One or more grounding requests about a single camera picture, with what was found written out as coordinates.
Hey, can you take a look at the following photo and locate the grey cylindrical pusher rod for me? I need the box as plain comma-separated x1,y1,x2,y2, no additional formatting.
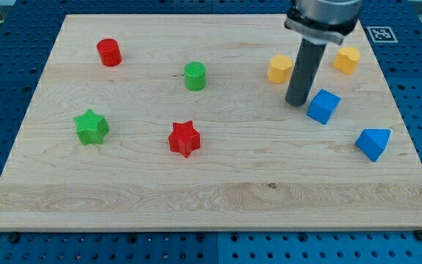
285,38,326,106

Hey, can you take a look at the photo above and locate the blue cube block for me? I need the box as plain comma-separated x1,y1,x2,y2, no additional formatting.
306,89,341,125

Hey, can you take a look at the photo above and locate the blue triangle block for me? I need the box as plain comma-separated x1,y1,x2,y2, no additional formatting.
355,128,390,162

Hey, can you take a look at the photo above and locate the yellow hexagon block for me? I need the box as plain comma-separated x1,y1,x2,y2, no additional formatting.
267,54,292,84

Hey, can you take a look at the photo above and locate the yellow heart block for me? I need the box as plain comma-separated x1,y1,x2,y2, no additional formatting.
333,46,360,75

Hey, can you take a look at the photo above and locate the white fiducial marker tag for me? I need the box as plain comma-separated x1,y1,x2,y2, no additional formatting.
367,26,398,43

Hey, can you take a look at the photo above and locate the green cylinder block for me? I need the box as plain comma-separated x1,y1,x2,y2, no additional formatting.
184,62,206,91

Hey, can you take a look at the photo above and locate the red star block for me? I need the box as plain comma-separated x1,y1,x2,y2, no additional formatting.
169,120,201,158

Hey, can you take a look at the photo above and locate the wooden board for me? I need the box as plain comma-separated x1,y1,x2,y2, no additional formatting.
0,15,422,232

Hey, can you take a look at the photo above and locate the red cylinder block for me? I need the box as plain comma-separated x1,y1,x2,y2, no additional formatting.
97,38,122,67

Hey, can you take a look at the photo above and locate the green star block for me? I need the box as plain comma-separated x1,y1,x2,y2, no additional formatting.
73,109,109,145

